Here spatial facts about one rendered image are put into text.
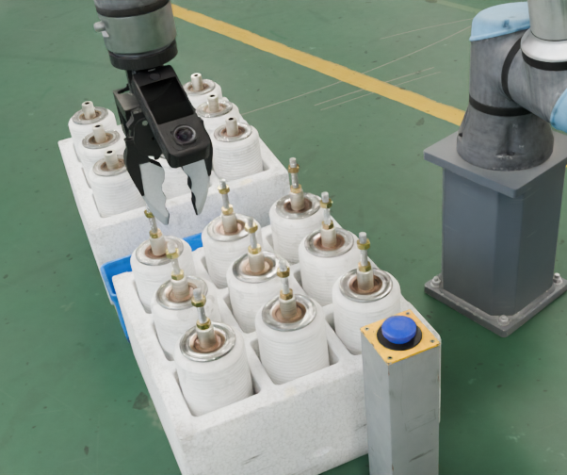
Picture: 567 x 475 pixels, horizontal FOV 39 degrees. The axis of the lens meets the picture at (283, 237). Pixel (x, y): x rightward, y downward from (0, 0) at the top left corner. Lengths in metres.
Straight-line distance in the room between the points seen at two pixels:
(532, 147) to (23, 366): 0.95
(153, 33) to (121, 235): 0.73
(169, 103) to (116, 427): 0.67
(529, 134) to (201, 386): 0.62
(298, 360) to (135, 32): 0.50
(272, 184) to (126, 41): 0.76
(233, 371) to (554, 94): 0.55
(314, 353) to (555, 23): 0.53
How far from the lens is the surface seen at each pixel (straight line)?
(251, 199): 1.55
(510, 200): 1.30
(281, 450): 1.15
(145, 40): 0.83
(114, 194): 1.50
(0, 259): 1.83
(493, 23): 1.21
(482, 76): 1.25
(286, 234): 1.29
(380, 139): 2.00
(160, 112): 0.83
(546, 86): 1.13
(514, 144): 1.29
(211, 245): 1.26
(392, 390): 0.96
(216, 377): 1.06
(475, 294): 1.43
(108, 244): 1.51
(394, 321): 0.96
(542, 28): 1.10
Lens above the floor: 0.97
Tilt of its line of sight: 35 degrees down
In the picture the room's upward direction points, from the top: 7 degrees counter-clockwise
